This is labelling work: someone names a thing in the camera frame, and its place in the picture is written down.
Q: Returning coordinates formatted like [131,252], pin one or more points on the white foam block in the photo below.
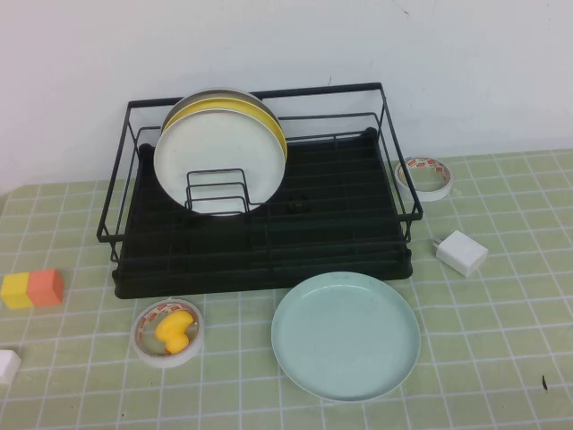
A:
[6,365]

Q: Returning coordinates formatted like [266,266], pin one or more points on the white tape roll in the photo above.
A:
[152,358]
[425,193]

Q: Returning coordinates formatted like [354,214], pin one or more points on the yellow rubber duck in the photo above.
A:
[172,329]

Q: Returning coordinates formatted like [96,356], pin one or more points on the green grid tablecloth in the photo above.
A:
[492,336]

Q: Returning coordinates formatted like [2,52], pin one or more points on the black plastic drip tray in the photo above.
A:
[336,251]

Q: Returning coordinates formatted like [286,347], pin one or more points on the yellow plate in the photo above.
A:
[224,106]

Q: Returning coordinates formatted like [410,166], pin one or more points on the white USB charger plug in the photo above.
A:
[463,253]

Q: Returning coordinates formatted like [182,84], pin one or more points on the orange cube block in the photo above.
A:
[45,289]

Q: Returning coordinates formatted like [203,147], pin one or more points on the light blue-green plate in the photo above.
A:
[344,336]

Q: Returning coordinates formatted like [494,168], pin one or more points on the grey plate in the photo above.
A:
[188,100]

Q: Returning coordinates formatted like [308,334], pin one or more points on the yellow cube block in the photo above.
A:
[15,291]

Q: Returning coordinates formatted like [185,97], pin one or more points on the cream white plate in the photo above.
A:
[215,148]

